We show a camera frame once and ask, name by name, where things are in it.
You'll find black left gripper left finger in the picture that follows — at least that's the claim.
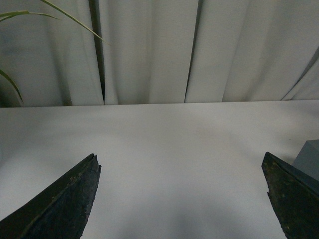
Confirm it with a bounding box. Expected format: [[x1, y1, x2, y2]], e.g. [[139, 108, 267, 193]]
[[0, 154, 101, 239]]

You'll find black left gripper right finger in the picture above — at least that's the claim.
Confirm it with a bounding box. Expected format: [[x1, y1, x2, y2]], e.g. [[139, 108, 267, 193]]
[[261, 152, 319, 239]]

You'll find gray block base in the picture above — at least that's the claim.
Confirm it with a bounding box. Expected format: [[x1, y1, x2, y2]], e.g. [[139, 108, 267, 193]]
[[293, 139, 319, 181]]

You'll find white pleated curtain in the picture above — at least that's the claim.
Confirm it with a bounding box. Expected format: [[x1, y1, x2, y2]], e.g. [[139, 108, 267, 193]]
[[0, 0, 319, 107]]

